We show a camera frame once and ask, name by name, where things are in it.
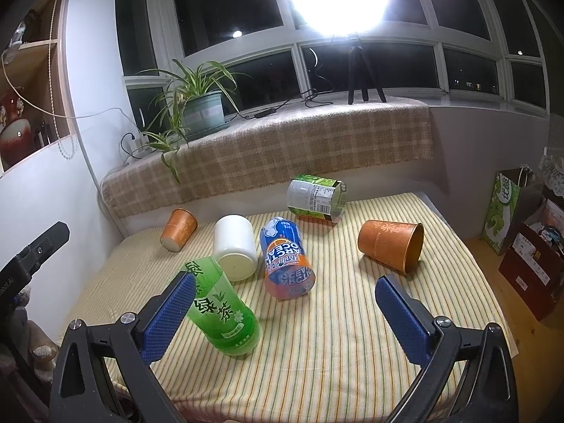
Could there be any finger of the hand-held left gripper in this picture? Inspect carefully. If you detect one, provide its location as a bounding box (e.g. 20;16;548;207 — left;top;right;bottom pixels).
12;221;70;280

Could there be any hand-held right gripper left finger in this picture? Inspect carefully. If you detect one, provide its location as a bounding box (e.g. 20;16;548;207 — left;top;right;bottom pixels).
49;270;197;423

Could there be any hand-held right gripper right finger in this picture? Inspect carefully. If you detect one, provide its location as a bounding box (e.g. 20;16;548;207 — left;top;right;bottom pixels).
375;274;520;423

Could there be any large orange cup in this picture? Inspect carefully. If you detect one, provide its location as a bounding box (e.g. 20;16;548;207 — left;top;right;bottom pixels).
357;219;425;276

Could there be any small orange cup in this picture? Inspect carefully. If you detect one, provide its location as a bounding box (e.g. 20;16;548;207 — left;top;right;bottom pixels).
160;208;198;253

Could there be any white plastic cup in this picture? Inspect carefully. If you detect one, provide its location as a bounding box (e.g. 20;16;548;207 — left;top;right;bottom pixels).
214;215;258;282

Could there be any blue and orange printed cup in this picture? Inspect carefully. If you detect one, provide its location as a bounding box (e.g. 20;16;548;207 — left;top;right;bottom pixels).
259;217;317;300

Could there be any green and white labelled cup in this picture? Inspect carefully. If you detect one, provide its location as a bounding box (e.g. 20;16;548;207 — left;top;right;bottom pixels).
287;174;347;225

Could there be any beige fuzzy cloth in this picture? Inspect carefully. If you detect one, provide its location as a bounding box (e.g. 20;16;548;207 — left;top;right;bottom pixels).
18;286;60;362

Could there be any yellow striped tablecloth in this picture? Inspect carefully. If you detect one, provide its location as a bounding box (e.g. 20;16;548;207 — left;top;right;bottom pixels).
57;191;518;423

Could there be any red and white ceramic jar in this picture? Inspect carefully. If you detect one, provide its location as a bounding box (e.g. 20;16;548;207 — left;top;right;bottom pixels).
0;88;33;166

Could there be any red cardboard box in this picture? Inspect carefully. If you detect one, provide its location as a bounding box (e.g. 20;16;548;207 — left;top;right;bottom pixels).
499;222;564;322

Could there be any white power strip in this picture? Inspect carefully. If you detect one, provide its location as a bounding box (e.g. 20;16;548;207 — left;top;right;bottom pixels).
121;132;153;159

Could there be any green paper bag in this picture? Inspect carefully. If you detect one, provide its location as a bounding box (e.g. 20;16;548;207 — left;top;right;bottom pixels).
480;168;545;256

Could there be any wooden shelf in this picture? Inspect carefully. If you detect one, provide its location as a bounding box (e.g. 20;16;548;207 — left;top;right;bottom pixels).
0;0;82;177

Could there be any potted spider plant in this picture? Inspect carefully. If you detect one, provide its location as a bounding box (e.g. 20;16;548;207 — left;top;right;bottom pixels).
125;59;247;183

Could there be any beige plaid blanket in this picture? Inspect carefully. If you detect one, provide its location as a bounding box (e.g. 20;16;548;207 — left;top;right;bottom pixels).
99;97;435;230

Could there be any black tripod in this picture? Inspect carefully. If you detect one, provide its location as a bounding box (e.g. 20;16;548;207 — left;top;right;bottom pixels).
347;35;387;105

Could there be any white cable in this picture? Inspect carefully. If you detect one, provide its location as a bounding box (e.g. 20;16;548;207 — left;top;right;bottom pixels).
0;53;142;142

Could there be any black cable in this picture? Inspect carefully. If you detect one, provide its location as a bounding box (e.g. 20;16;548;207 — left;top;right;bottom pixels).
227;46;336;121

